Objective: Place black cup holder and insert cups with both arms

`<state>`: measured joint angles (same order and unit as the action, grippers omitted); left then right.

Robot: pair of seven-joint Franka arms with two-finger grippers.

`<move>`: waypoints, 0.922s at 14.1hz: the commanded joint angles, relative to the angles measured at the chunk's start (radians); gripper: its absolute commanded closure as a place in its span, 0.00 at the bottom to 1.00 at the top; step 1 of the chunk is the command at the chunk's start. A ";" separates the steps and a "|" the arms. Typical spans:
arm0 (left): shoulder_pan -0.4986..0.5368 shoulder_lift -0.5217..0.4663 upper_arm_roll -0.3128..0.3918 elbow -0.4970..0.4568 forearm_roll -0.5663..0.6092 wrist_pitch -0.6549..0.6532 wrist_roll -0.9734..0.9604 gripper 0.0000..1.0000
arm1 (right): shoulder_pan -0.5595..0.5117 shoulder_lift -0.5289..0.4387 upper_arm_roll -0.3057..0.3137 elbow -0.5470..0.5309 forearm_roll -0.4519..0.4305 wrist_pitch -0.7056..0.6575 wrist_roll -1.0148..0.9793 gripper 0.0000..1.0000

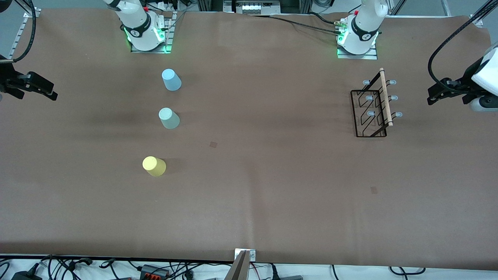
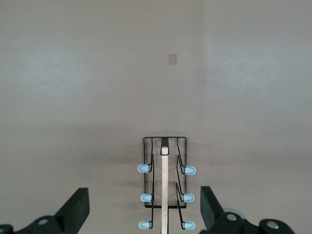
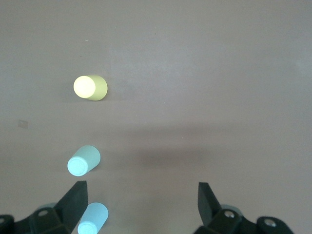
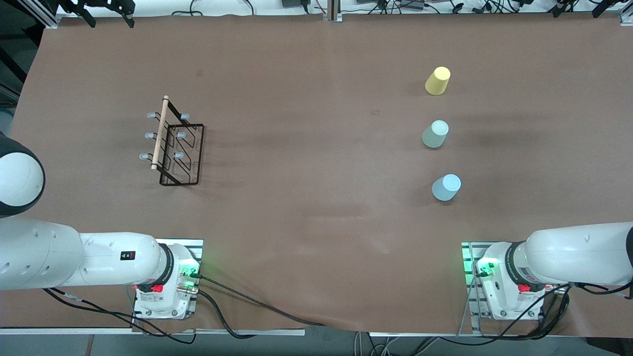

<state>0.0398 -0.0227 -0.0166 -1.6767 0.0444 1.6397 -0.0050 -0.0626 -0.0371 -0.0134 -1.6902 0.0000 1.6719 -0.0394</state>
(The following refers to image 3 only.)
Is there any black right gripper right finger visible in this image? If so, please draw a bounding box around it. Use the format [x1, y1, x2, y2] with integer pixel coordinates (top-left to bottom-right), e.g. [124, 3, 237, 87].
[194, 182, 297, 234]

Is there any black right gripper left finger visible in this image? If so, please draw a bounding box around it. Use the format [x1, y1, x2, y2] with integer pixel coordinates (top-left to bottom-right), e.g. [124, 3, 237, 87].
[0, 180, 88, 234]

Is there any mint green plastic cup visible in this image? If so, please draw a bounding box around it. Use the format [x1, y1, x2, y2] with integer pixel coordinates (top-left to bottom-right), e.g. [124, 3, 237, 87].
[67, 145, 101, 176]

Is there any yellow plastic cup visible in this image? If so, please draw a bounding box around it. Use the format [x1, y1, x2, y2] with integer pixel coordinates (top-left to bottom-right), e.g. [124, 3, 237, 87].
[73, 75, 108, 102]

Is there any light blue plastic cup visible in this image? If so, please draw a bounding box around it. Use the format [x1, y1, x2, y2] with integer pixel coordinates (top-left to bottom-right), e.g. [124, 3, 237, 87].
[77, 202, 109, 234]

